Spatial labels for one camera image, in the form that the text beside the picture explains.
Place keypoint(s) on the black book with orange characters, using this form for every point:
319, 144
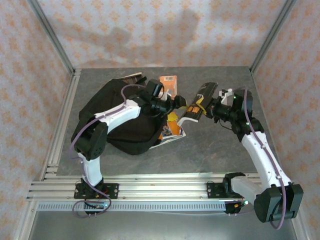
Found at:
205, 92

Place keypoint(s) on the aluminium frame post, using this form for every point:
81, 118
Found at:
272, 35
52, 35

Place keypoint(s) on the orange illustrated comic book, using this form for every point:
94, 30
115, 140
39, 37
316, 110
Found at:
172, 130

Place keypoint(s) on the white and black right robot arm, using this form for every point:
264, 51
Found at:
262, 155

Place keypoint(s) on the grey metal lower panel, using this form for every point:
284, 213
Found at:
162, 227

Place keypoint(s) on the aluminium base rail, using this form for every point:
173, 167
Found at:
162, 190

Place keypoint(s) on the aluminium frame leg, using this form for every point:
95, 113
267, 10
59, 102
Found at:
300, 230
25, 222

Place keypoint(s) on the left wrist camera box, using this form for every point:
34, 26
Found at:
153, 88

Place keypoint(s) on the dark brown paperback book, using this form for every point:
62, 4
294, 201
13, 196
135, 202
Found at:
130, 79

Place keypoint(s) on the orange paperback book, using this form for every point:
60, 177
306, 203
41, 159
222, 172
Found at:
172, 85

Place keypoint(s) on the black fabric backpack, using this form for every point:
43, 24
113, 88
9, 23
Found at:
130, 135

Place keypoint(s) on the aluminium side rail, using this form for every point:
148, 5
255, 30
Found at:
67, 112

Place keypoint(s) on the small lit circuit board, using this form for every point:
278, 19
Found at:
100, 206
246, 202

